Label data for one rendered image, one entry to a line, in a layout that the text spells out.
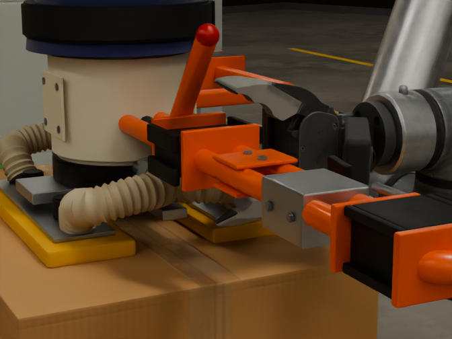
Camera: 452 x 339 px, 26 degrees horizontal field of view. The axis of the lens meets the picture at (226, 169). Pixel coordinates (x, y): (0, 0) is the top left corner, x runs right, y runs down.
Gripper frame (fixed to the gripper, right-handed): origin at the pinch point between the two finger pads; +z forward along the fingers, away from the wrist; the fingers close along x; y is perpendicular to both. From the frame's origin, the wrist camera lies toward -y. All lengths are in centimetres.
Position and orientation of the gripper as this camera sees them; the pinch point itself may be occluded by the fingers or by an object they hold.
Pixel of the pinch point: (218, 155)
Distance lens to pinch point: 95.8
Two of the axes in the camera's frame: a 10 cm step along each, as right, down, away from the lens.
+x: 0.0, -9.7, -2.3
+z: -9.0, 1.0, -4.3
